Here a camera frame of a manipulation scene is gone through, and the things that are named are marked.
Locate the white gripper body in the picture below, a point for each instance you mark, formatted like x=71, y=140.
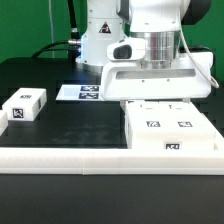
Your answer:
x=131, y=81

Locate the white cabinet body box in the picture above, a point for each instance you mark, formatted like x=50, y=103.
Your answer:
x=162, y=126

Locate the white cabinet door panel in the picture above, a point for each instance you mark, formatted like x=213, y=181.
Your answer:
x=25, y=104

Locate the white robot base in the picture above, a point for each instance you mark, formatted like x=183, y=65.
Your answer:
x=104, y=27

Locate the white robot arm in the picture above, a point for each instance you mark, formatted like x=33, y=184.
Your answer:
x=147, y=64

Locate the white fiducial marker sheet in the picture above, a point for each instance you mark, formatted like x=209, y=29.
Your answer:
x=69, y=92

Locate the white block at left edge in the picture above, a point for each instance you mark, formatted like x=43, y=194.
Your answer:
x=3, y=121

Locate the white L-shaped fence frame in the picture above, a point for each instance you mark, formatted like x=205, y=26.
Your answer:
x=108, y=162

